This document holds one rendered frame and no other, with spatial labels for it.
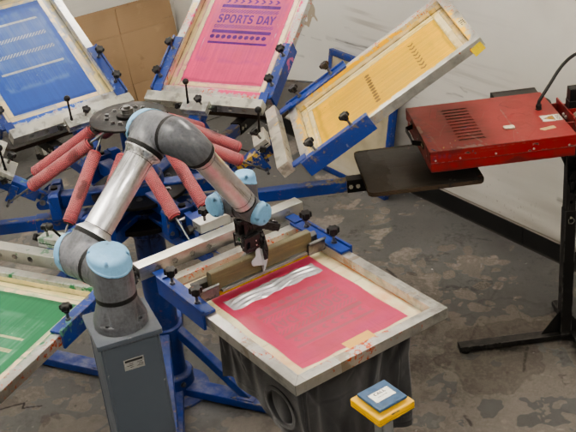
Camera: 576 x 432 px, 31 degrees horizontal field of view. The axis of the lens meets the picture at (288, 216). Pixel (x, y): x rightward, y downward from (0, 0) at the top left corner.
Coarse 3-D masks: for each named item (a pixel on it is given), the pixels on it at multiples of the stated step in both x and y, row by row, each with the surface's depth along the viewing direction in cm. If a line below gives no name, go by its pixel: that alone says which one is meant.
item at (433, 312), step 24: (216, 264) 362; (360, 264) 351; (384, 288) 343; (408, 288) 336; (432, 312) 322; (240, 336) 320; (384, 336) 313; (408, 336) 318; (264, 360) 308; (336, 360) 305; (360, 360) 308; (288, 384) 299; (312, 384) 300
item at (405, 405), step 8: (352, 400) 294; (360, 400) 294; (408, 400) 292; (360, 408) 292; (368, 408) 290; (392, 408) 289; (400, 408) 289; (408, 408) 291; (368, 416) 290; (376, 416) 287; (384, 416) 287; (392, 416) 288; (376, 424) 287; (384, 424) 287; (392, 424) 296
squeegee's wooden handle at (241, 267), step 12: (288, 240) 356; (300, 240) 359; (252, 252) 351; (276, 252) 354; (288, 252) 357; (300, 252) 361; (228, 264) 345; (240, 264) 346; (216, 276) 342; (228, 276) 345; (240, 276) 348
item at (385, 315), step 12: (300, 264) 362; (264, 276) 357; (276, 276) 356; (312, 276) 354; (324, 276) 353; (336, 276) 353; (288, 288) 349; (300, 288) 348; (348, 288) 345; (360, 288) 345; (360, 300) 338; (372, 300) 338; (384, 312) 331; (396, 312) 330; (360, 324) 326; (372, 324) 326; (384, 324) 325; (348, 336) 321
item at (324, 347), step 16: (240, 288) 351; (224, 304) 343; (256, 304) 342; (240, 320) 334; (256, 320) 334; (272, 336) 325; (336, 336) 322; (288, 352) 316; (304, 352) 316; (320, 352) 315
